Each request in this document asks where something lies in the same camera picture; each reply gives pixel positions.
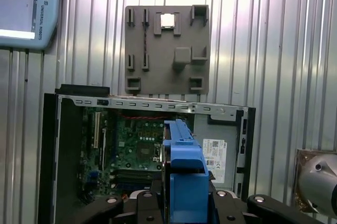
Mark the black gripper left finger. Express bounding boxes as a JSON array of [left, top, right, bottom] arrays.
[[76, 179, 165, 224]]

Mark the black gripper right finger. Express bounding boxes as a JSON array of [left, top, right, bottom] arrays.
[[209, 189, 318, 224]]

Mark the hard disk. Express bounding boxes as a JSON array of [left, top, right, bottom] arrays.
[[161, 118, 220, 224]]

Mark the installed RAM stick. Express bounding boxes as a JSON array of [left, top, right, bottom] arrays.
[[115, 179, 152, 190]]

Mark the black RAM slot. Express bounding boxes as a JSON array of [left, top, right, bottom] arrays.
[[115, 168, 158, 180]]

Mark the CPU socket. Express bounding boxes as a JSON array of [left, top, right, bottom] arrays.
[[136, 144, 163, 164]]

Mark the black PC case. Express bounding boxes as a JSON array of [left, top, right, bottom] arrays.
[[38, 84, 256, 224]]

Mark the green motherboard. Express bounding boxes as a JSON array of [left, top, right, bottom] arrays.
[[78, 110, 190, 201]]

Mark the white expansion slot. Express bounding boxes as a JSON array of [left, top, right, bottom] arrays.
[[92, 111, 102, 149]]

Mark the grey power supply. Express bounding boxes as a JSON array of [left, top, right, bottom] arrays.
[[193, 110, 237, 190]]

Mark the grey parts rack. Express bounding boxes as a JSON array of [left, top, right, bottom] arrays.
[[124, 4, 211, 96]]

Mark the silver CPU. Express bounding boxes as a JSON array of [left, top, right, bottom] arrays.
[[160, 13, 180, 28]]

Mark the pale blue teach pendant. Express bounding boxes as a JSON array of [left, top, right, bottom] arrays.
[[0, 0, 64, 50]]

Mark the red black twisted wire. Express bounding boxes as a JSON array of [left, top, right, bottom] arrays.
[[117, 112, 185, 120]]

